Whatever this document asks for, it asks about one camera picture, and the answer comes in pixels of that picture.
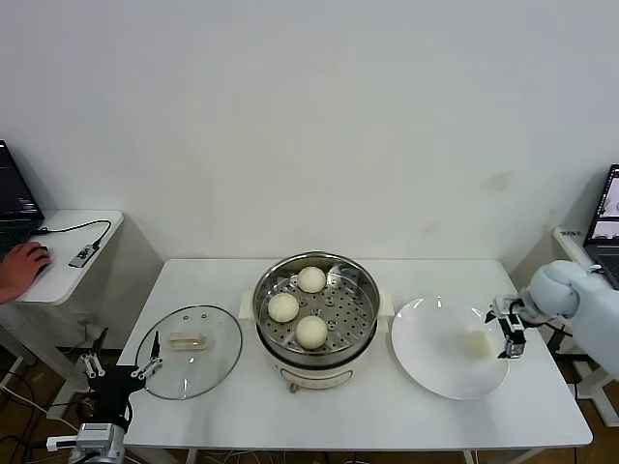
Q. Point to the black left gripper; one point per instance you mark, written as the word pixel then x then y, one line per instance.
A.
pixel 116 386

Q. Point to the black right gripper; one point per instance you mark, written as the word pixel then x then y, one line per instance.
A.
pixel 516 321

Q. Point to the white steamed baozi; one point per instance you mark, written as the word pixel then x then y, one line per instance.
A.
pixel 311 279
pixel 311 332
pixel 283 308
pixel 479 344

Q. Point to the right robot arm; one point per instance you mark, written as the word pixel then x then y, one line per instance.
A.
pixel 590 309

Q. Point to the stainless steel steamer basket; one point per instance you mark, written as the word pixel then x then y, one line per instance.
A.
pixel 355 331

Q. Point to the person's bare hand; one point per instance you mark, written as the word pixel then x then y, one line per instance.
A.
pixel 26 268

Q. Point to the white round plate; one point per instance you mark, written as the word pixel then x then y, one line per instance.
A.
pixel 411 369

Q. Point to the white side table with label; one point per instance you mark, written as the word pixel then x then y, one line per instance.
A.
pixel 570 251

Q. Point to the small silver USB device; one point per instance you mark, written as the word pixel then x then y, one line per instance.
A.
pixel 82 256

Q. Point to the small printed table label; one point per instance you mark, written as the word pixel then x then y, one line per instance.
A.
pixel 570 234

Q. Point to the black computer mouse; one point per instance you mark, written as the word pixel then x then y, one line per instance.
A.
pixel 44 249

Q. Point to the cream electric cooker pot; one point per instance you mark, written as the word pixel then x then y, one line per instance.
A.
pixel 314 374

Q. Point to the black laptop with dark screen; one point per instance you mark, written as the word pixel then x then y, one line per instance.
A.
pixel 14 193

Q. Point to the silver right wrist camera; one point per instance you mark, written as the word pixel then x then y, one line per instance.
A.
pixel 503 307

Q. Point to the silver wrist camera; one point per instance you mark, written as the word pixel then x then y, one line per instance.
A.
pixel 503 307
pixel 63 443

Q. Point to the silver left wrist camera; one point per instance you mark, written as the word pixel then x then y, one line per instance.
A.
pixel 63 443

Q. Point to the grey laptop showing camera views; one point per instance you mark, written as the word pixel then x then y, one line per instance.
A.
pixel 604 217

